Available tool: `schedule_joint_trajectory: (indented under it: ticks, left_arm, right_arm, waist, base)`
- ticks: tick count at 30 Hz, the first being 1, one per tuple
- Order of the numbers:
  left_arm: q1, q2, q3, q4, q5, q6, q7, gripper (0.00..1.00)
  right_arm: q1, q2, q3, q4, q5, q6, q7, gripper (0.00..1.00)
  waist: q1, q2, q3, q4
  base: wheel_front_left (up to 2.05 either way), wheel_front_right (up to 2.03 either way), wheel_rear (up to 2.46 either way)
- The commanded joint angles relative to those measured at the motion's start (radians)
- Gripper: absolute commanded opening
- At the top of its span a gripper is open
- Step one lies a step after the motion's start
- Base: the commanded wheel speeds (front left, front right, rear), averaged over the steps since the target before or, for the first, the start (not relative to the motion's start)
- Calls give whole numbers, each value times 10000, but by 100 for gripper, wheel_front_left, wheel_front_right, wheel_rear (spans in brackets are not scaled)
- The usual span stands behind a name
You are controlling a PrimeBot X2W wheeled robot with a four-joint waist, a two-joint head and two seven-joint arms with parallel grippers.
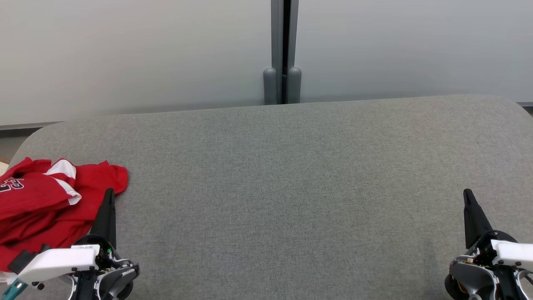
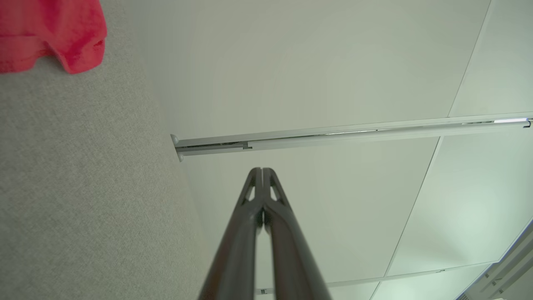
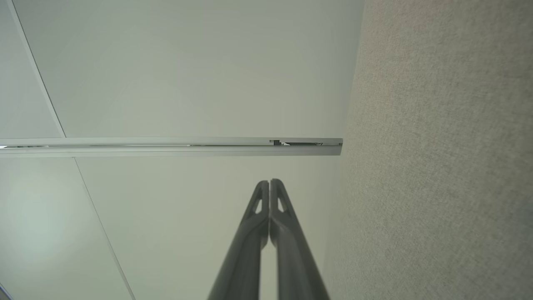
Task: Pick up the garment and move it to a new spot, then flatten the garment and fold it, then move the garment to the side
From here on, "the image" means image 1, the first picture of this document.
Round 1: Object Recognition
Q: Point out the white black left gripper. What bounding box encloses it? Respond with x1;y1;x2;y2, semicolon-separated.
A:
17;188;121;285

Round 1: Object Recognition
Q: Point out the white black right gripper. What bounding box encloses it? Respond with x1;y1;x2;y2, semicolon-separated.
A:
463;189;533;271

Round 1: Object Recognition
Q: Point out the red basketball jersey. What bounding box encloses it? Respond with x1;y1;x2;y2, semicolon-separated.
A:
0;157;129;285

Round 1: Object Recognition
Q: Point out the teal cable connector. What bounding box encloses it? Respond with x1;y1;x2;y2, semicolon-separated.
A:
3;278;28;300

